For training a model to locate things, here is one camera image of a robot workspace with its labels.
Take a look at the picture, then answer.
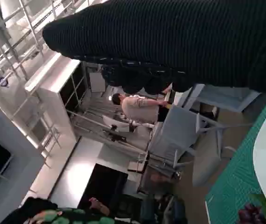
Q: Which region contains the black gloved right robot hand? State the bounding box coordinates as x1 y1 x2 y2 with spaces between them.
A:
42 0 266 98

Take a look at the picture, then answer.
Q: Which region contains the red toy grape bunch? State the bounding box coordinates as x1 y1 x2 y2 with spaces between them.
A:
238 194 266 224

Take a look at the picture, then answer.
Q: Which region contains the person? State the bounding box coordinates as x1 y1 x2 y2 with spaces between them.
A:
6 196 112 224
111 90 173 124

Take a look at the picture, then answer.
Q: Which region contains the grey desk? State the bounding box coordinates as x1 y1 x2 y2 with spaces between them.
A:
182 83 261 114

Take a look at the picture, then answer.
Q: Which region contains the white board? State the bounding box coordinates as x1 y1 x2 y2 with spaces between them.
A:
89 71 106 93

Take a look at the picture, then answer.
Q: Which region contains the grey office chair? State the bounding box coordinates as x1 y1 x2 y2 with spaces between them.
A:
147 105 238 187

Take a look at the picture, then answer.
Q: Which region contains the small white stool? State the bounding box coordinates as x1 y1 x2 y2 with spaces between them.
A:
127 153 147 175

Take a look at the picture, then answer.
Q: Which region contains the white shelf cabinet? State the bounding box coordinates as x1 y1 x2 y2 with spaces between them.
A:
24 52 88 152

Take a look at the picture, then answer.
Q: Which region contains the green cutting mat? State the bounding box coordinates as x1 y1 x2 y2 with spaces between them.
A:
204 95 266 224

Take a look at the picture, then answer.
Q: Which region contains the black screen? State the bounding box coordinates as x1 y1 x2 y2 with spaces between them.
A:
78 163 129 210

